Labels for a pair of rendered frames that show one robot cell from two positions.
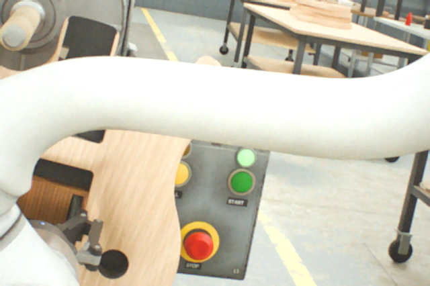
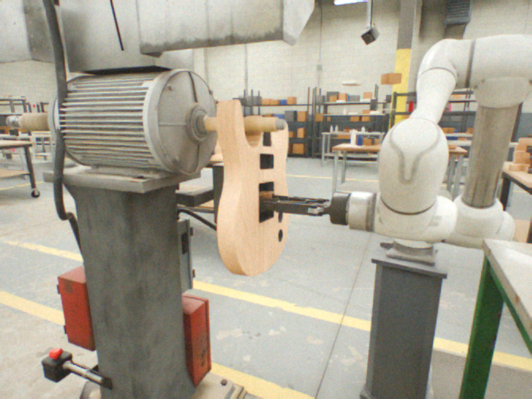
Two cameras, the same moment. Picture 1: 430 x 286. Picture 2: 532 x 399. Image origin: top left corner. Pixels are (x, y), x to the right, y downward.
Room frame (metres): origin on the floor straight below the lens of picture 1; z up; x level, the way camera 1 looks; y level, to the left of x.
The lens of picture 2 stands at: (0.50, 0.86, 1.26)
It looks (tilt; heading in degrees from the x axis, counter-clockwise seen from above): 14 degrees down; 304
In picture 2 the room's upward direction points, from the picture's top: straight up
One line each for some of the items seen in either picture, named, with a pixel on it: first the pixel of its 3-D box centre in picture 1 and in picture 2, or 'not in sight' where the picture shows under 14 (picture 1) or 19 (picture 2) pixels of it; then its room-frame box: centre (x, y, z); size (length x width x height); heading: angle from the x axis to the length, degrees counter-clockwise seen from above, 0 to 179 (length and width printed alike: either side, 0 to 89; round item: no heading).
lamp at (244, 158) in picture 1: (246, 158); not in sight; (1.14, -0.04, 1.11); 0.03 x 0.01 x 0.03; 100
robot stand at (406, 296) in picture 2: not in sight; (403, 325); (0.70, -0.57, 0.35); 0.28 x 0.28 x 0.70; 3
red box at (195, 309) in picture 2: not in sight; (175, 327); (1.38, 0.16, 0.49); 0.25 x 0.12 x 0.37; 10
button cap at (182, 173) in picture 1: (177, 172); not in sight; (1.13, 0.05, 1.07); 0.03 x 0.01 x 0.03; 100
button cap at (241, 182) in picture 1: (240, 180); not in sight; (1.15, -0.04, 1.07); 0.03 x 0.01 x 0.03; 100
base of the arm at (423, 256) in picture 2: not in sight; (408, 246); (0.72, -0.57, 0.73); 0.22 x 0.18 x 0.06; 3
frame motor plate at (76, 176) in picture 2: not in sight; (124, 173); (1.35, 0.32, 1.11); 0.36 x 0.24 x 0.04; 10
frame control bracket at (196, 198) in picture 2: not in sight; (206, 194); (1.24, 0.11, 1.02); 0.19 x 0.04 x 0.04; 100
